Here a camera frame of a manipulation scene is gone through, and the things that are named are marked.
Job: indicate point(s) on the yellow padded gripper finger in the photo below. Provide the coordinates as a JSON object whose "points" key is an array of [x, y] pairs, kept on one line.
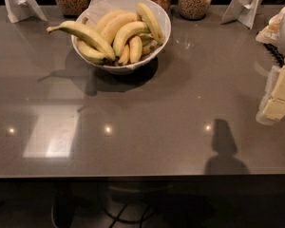
{"points": [[283, 94]]}

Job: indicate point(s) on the right white paper stand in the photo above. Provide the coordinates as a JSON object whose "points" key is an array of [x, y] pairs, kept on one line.
{"points": [[243, 11]]}

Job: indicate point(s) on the white bowl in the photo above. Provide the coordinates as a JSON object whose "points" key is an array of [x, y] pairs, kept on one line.
{"points": [[130, 5]]}

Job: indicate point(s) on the middle curved banana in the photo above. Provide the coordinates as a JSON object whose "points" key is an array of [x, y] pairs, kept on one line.
{"points": [[126, 32]]}

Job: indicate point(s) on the lower left banana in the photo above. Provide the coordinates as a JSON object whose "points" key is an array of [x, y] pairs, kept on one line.
{"points": [[89, 53]]}

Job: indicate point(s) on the top left banana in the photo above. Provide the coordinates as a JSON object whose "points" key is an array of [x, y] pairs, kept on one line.
{"points": [[107, 18]]}

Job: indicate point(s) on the short upright banana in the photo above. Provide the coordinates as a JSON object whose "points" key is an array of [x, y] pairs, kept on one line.
{"points": [[136, 47]]}

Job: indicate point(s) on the small banana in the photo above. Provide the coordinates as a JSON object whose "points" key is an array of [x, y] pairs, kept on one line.
{"points": [[149, 47], [124, 58]]}

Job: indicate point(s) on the yellow banana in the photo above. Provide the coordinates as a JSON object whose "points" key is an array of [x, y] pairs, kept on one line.
{"points": [[150, 19]]}

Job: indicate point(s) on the upper middle banana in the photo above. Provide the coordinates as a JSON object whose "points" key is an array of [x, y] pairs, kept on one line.
{"points": [[110, 30]]}

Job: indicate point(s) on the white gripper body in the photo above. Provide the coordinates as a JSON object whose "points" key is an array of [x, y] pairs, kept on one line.
{"points": [[270, 88]]}

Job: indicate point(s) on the long banana on rim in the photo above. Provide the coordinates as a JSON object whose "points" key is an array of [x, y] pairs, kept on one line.
{"points": [[87, 34]]}

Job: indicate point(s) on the white paper in bowl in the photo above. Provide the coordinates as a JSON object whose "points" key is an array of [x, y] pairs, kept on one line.
{"points": [[97, 9]]}

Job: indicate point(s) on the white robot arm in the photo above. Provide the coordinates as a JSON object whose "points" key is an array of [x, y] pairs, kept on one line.
{"points": [[272, 107]]}

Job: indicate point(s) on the right glass jar of grains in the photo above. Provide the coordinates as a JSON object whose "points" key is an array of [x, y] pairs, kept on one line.
{"points": [[194, 9]]}

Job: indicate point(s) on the white paper stand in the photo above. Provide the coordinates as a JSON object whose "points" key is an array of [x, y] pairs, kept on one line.
{"points": [[243, 11], [19, 10]]}

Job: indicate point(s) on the small banana right bottom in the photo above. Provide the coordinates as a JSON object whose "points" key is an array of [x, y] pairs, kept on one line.
{"points": [[149, 47]]}

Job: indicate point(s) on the left white paper stand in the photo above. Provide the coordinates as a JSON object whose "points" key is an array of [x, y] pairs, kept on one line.
{"points": [[19, 10]]}

